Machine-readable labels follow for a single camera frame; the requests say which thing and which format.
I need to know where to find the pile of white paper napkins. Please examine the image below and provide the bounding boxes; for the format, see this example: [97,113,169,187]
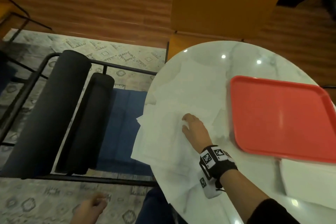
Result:
[130,58,237,206]

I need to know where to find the yellow upholstered chair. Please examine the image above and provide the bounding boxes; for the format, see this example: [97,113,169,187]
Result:
[167,0,283,64]

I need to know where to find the person's right forearm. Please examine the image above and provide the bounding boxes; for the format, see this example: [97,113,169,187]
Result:
[219,168,301,224]

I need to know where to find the person's legs in blue jeans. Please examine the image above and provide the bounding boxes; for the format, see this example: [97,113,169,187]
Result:
[135,187,189,224]

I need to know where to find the blue chair with black bolsters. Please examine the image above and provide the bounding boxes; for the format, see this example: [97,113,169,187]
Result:
[0,50,158,188]

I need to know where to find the red plastic tray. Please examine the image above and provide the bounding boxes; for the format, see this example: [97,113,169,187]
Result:
[230,75,336,165]

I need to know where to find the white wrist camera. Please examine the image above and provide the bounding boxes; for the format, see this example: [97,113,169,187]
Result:
[198,176,222,200]

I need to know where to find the person's right hand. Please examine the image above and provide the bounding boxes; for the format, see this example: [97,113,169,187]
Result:
[181,113,213,153]

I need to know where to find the black marker wrist strap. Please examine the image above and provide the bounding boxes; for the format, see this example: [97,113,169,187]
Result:
[199,145,239,181]

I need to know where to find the person's left hand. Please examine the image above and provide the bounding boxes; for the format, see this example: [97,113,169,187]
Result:
[70,192,108,224]

